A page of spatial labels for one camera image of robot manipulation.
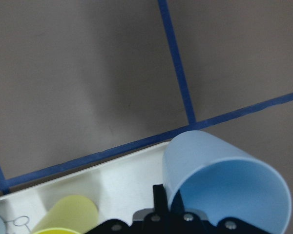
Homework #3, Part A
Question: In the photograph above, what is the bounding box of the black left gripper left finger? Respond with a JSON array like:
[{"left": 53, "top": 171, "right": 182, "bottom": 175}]
[{"left": 152, "top": 184, "right": 168, "bottom": 215}]

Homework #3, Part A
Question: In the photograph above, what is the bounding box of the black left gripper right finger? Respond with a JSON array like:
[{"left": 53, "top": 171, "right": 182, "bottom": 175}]
[{"left": 170, "top": 190, "right": 185, "bottom": 213}]

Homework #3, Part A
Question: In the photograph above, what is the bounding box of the light blue plastic cup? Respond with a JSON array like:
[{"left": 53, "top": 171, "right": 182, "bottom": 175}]
[{"left": 163, "top": 130, "right": 292, "bottom": 234}]

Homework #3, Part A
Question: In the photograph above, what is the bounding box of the yellow plastic cup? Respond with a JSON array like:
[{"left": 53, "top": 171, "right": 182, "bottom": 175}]
[{"left": 31, "top": 195, "right": 99, "bottom": 234}]

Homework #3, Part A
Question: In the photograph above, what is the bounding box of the white plastic tray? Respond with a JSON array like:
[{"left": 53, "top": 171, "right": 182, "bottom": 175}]
[{"left": 0, "top": 142, "right": 168, "bottom": 234}]

